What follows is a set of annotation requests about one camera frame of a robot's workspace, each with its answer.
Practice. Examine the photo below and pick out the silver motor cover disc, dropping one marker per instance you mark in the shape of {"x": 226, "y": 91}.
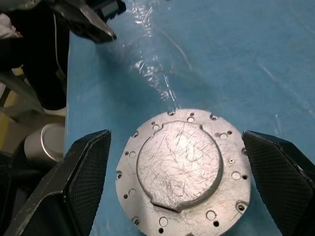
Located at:
{"x": 177, "y": 167}

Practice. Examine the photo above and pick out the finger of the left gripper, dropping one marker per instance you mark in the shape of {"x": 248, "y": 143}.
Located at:
{"x": 98, "y": 27}

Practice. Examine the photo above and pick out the grey slanted bar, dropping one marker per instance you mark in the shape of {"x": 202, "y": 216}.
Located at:
{"x": 22, "y": 98}

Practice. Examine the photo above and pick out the white crumpled cloth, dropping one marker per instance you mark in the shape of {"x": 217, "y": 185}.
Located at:
{"x": 6, "y": 24}

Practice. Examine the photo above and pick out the black rounded column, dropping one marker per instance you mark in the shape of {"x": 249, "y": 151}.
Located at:
{"x": 41, "y": 73}

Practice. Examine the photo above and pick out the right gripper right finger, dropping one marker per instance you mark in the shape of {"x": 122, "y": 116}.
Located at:
{"x": 283, "y": 184}

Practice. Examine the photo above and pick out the grey cylinder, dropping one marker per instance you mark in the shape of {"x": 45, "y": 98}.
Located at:
{"x": 37, "y": 147}

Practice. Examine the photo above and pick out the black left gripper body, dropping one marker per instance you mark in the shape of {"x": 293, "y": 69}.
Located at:
{"x": 112, "y": 8}

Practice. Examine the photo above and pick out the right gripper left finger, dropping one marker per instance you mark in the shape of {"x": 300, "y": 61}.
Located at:
{"x": 61, "y": 196}

